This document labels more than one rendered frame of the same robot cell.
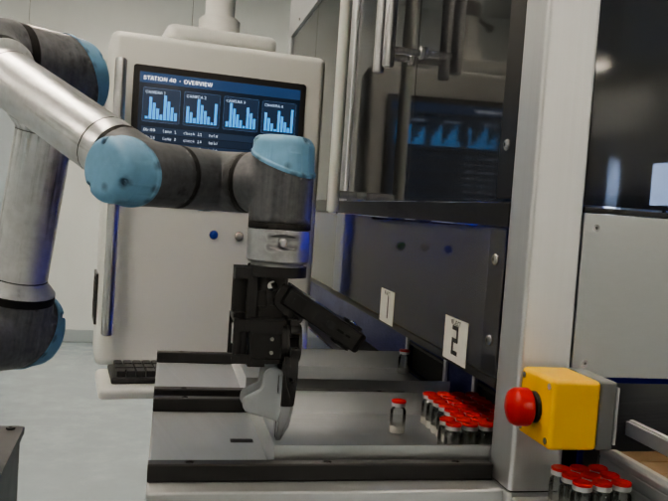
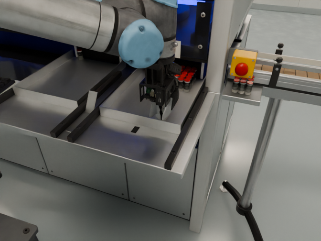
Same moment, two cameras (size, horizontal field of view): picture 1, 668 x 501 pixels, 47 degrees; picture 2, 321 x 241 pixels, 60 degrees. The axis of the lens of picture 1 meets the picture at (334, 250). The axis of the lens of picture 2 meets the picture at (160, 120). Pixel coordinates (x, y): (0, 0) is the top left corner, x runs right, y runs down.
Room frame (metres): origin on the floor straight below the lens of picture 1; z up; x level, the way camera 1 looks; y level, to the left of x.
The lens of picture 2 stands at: (0.58, 0.59, 1.39)
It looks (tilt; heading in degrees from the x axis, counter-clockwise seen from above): 37 degrees down; 303
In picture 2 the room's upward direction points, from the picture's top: straight up
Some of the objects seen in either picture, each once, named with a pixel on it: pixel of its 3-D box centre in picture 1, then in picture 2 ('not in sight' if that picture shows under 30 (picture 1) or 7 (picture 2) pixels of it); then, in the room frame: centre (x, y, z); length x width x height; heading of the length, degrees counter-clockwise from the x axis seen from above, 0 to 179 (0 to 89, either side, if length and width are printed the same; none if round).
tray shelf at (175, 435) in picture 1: (311, 413); (105, 99); (1.18, 0.02, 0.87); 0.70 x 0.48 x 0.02; 12
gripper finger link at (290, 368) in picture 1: (287, 369); (169, 95); (0.90, 0.05, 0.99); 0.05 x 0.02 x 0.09; 12
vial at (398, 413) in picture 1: (398, 417); not in sight; (1.06, -0.11, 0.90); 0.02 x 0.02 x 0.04
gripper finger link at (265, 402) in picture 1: (266, 405); (165, 112); (0.90, 0.07, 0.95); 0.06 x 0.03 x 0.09; 102
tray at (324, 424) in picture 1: (386, 427); (159, 92); (1.03, -0.09, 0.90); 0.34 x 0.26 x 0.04; 102
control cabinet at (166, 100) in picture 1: (208, 199); not in sight; (1.87, 0.31, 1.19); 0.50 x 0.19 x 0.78; 110
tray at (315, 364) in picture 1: (333, 372); (74, 75); (1.36, -0.01, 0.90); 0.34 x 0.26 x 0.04; 102
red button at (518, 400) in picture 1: (525, 407); (241, 69); (0.80, -0.21, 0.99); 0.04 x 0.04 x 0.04; 12
